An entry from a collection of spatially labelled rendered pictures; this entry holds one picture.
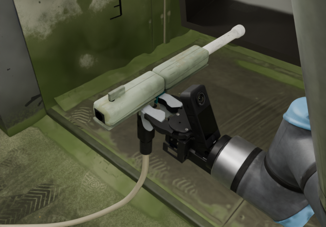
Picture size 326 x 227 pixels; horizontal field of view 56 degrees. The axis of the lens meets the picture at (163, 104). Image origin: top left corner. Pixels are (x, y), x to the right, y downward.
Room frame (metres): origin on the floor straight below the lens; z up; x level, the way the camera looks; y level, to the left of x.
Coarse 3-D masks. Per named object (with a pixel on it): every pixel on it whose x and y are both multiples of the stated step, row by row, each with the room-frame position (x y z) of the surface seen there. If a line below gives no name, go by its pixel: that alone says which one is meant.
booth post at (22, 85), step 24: (0, 0) 1.04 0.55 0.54; (0, 24) 1.02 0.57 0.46; (0, 48) 1.00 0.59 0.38; (24, 48) 1.06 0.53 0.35; (0, 72) 0.98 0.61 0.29; (24, 72) 1.04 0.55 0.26; (0, 96) 0.96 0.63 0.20; (24, 96) 1.02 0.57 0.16; (0, 120) 0.96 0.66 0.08; (24, 120) 1.00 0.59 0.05
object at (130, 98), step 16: (240, 32) 0.76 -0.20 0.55; (192, 48) 0.64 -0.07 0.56; (208, 48) 0.66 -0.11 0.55; (176, 64) 0.57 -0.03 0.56; (192, 64) 0.59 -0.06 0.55; (144, 80) 0.51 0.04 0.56; (160, 80) 0.51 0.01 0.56; (176, 80) 0.55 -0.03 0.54; (112, 96) 0.44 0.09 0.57; (128, 96) 0.46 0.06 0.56; (144, 96) 0.47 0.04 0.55; (112, 112) 0.42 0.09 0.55; (128, 112) 0.44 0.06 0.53; (112, 128) 0.41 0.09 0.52; (144, 128) 0.50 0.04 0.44; (144, 144) 0.51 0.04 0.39
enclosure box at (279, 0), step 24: (192, 0) 1.05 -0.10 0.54; (216, 0) 1.15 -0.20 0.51; (240, 0) 1.13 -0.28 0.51; (264, 0) 1.11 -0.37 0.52; (288, 0) 1.09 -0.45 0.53; (192, 24) 0.97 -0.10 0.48; (216, 24) 0.99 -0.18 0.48; (240, 24) 0.97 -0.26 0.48; (264, 24) 0.96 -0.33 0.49; (288, 24) 0.94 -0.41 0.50; (264, 48) 0.80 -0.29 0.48; (288, 48) 0.82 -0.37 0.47
